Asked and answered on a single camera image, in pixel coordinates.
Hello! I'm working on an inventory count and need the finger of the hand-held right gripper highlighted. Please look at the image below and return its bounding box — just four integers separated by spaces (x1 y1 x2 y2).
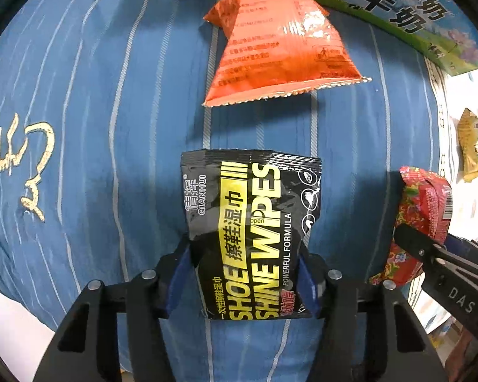
394 223 447 266

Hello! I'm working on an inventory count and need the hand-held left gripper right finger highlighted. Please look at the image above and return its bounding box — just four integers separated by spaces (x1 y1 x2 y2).
297 247 449 382

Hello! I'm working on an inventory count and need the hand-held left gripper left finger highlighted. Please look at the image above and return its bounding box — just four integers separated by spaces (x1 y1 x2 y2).
33 234 192 382

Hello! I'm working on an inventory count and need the red floral snack packet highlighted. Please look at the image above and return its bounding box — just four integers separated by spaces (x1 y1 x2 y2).
369 166 453 287

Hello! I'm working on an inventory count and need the black wet wipes packet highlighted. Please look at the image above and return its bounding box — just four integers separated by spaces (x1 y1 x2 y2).
180 149 323 321

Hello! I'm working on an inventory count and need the blue striped blanket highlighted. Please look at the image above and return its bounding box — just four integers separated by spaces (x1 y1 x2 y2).
0 0 447 382

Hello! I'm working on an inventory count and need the yellow snack packet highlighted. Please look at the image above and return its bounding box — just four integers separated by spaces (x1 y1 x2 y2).
457 108 478 183

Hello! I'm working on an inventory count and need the orange snack packet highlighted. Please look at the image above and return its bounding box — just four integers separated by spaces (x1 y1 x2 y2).
202 0 372 107

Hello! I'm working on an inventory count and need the green milk carton box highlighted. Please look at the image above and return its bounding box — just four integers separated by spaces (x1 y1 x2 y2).
159 0 478 76

